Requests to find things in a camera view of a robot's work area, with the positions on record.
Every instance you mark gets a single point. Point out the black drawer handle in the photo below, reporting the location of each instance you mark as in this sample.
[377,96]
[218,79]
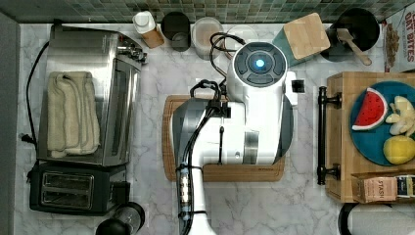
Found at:
[322,171]

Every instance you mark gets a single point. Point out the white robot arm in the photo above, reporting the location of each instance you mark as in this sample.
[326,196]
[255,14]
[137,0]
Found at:
[253,127]

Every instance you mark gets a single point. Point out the wooden cutting board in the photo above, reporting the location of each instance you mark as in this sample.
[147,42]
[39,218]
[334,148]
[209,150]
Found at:
[213,172]

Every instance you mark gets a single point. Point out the clear cereal jar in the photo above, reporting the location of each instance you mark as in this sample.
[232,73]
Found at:
[201,32]

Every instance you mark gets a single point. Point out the white plate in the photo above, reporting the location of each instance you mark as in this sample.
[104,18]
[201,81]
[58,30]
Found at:
[245,32]

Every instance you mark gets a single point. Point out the black cylindrical cup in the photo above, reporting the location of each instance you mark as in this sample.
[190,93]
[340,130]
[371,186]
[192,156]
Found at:
[175,26]

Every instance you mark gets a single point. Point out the silver toaster oven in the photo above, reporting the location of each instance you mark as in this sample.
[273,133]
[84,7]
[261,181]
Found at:
[92,80]

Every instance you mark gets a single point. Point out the white lidded bottle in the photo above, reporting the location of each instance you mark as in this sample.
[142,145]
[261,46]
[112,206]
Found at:
[146,26]

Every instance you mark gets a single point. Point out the teal canister with wooden lid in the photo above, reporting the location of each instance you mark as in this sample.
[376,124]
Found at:
[300,40]

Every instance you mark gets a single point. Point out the beige folded towel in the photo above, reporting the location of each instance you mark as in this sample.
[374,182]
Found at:
[73,127]

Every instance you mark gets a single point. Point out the wooden spoon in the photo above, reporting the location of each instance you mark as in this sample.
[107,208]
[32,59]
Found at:
[344,36]

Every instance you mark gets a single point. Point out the black two-slot toaster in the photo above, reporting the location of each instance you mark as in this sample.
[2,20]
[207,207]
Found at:
[78,189]

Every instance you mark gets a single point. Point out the plush watermelon slice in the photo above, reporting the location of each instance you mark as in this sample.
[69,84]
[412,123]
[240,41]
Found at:
[372,111]

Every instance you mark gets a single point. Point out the stash tea box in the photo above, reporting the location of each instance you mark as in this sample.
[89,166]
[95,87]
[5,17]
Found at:
[383,189]

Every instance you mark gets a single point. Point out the large black bowl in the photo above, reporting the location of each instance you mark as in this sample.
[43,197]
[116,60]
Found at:
[362,26]

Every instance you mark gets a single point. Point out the white paper towel roll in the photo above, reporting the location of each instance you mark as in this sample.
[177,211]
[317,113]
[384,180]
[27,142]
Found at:
[362,219]

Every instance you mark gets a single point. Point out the plush yellow lemon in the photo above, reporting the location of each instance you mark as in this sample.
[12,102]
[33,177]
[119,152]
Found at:
[399,149]

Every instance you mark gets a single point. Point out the plush peeled banana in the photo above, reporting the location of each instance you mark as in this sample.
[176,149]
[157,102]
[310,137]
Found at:
[402,118]

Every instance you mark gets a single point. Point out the oat bites cereal box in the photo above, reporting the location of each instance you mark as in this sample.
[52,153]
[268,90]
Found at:
[399,41]

